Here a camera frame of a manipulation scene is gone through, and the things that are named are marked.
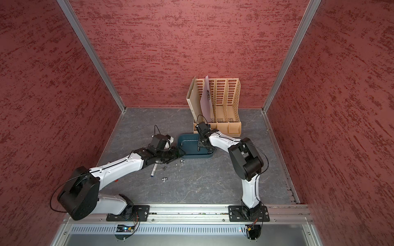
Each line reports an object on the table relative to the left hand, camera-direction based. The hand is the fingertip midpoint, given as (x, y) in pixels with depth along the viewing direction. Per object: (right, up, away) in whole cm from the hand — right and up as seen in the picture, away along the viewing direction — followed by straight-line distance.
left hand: (181, 157), depth 84 cm
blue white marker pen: (-17, -7, +4) cm, 19 cm away
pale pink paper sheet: (+15, +36, +29) cm, 48 cm away
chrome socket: (-1, -3, +6) cm, 7 cm away
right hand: (+13, +5, +14) cm, 20 cm away
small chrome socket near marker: (-11, -7, +4) cm, 13 cm away
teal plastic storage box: (+2, +6, +16) cm, 17 cm away
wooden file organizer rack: (+30, +41, +29) cm, 59 cm away
